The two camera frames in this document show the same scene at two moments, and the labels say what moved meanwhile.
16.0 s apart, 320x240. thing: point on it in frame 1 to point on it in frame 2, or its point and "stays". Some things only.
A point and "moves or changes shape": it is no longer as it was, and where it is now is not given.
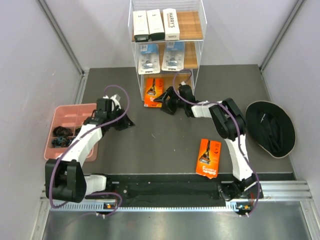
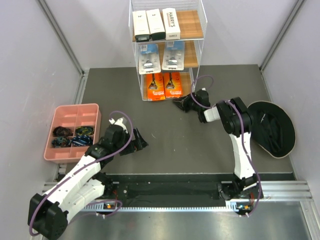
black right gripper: (170, 109) to (182, 103)
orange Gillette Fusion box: (209, 157) to (173, 87)
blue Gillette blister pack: (148, 58) stays
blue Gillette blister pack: (173, 57) stays
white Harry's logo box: (171, 25) stays
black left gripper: (126, 123) to (141, 143)
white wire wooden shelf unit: (166, 37) stays
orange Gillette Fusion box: (154, 89) moves or changes shape
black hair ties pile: (60, 131) stays
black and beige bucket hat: (271, 128) stays
